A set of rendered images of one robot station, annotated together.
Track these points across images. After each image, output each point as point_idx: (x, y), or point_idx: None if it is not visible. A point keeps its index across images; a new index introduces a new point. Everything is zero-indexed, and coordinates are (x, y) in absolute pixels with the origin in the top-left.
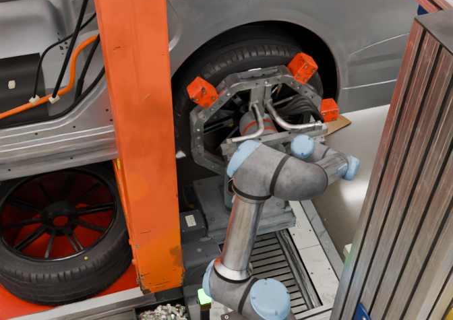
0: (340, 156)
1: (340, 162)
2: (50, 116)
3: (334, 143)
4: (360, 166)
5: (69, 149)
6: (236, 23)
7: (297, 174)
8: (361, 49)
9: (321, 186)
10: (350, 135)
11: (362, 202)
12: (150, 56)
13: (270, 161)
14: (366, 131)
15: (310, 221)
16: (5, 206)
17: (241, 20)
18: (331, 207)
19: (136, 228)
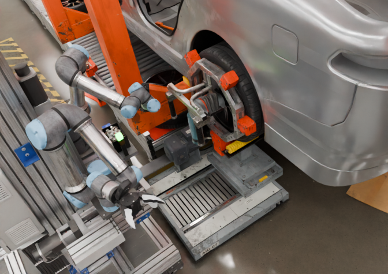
0: (120, 97)
1: (112, 96)
2: (166, 33)
3: (354, 207)
4: (340, 231)
5: (167, 53)
6: (208, 28)
7: (58, 63)
8: (271, 100)
9: (63, 78)
10: (373, 216)
11: (301, 240)
12: None
13: (64, 53)
14: (387, 227)
15: (255, 206)
16: (167, 70)
17: (209, 27)
18: (284, 221)
19: (113, 82)
